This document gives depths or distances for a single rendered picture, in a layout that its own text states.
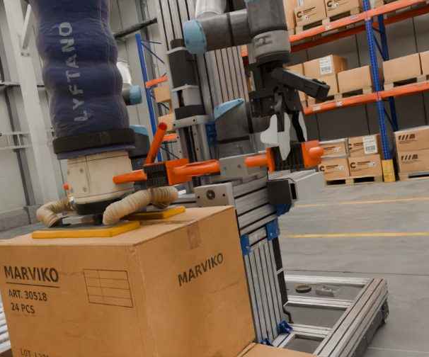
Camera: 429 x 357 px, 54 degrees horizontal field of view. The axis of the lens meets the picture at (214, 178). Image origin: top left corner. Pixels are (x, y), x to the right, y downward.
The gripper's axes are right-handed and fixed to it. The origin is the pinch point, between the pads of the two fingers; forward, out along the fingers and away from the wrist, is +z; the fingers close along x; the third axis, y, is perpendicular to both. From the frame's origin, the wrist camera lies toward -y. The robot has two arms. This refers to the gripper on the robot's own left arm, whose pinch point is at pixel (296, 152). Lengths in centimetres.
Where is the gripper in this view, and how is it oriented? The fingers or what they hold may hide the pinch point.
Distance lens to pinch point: 87.6
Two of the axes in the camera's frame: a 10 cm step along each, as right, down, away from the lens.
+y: -8.1, 0.9, 5.7
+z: 1.6, 9.8, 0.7
